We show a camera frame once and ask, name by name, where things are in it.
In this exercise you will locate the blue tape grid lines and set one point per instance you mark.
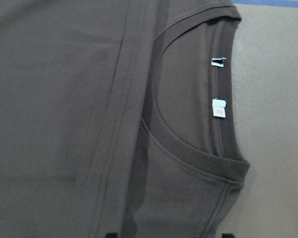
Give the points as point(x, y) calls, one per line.
point(279, 3)

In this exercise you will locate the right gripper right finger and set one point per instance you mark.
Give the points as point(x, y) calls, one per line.
point(227, 236)

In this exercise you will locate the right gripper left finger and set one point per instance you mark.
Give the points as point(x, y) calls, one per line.
point(111, 235)

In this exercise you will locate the dark brown t-shirt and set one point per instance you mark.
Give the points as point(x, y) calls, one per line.
point(116, 117)

